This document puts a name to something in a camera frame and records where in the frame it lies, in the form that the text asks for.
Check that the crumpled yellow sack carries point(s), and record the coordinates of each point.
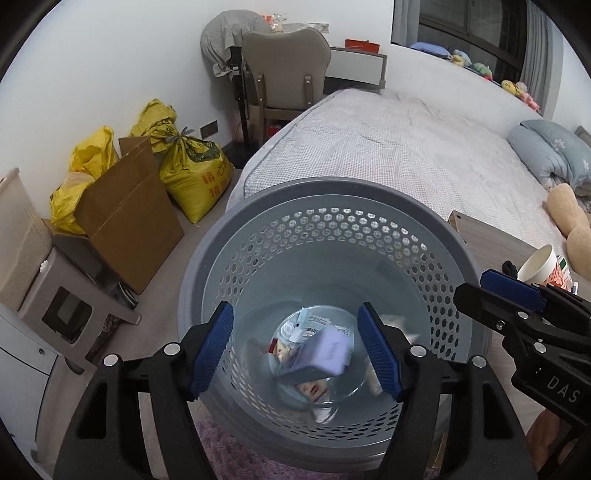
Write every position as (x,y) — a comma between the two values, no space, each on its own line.
(152,120)

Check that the beige teddy bear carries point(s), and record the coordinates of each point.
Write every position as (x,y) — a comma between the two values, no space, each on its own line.
(565,207)

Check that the red box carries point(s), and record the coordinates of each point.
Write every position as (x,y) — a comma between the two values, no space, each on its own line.
(362,46)

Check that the small red white decoration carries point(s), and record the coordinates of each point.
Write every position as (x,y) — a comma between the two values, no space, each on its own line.
(277,22)

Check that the brown wall socket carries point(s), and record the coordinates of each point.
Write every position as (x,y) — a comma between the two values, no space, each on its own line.
(209,129)

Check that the white grey desk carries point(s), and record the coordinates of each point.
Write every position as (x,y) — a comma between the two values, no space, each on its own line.
(360,69)

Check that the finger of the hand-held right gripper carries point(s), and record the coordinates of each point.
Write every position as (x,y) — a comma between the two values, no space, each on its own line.
(508,288)
(503,309)

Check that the yellow plastic bag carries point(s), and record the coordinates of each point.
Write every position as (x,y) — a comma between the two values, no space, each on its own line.
(87,161)

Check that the grey checked cloth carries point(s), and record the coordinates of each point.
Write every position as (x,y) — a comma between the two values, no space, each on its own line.
(221,37)

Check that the brown cardboard box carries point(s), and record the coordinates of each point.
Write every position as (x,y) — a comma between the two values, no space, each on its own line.
(129,221)

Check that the grey bed headboard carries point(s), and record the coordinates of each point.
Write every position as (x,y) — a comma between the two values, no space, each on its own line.
(584,133)

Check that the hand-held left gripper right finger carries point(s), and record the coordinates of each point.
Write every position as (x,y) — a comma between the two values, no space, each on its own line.
(381,350)

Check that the red white paper cup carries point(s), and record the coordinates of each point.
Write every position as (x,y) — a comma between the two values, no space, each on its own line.
(538,265)

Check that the blue cushion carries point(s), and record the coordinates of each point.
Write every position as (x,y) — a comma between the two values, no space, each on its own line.
(429,50)

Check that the yellow green plush toy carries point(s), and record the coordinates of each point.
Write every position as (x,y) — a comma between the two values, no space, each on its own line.
(461,57)

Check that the grey upholstered chair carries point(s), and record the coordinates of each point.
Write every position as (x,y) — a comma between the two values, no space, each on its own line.
(286,64)

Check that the blue-grey pillow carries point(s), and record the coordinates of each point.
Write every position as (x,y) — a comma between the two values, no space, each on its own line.
(531,157)

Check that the pink plush toy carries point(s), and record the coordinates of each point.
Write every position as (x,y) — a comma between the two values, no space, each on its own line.
(528,97)

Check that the blue floral pillow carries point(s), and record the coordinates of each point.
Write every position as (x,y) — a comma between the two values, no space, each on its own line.
(558,143)

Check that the beige translucent storage container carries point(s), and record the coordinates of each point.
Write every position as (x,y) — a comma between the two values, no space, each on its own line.
(21,244)

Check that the bed with white checked sheet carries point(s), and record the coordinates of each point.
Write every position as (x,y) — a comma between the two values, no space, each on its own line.
(392,147)

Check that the person's right forearm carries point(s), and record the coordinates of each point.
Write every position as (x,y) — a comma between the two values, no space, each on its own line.
(545,438)

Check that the small white box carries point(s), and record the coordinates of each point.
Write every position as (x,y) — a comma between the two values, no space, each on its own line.
(318,26)

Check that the light purple carton box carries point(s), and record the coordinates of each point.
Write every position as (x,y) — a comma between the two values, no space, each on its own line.
(323,355)

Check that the light blue wet wipes packet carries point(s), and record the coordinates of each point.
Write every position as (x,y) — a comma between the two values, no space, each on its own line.
(304,330)

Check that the black fan stand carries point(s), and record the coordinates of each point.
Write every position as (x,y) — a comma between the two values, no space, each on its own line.
(242,115)

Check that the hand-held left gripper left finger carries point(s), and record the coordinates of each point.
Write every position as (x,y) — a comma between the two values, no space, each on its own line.
(212,350)

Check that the tied yellow sack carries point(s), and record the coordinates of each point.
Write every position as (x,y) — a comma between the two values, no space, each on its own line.
(198,175)

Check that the white cabinet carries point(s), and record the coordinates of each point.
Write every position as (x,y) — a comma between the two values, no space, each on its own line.
(27,378)

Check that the dark window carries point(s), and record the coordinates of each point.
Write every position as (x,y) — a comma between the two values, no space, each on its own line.
(471,23)

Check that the grey perforated plastic basket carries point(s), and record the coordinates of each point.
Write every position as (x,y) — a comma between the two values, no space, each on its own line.
(323,221)

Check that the red snack wrapper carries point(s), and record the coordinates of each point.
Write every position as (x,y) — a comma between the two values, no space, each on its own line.
(314,390)

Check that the grey curtain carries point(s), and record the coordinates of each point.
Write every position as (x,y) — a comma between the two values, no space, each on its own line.
(540,46)

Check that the grey plastic stool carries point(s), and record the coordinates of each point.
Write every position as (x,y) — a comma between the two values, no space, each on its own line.
(92,286)

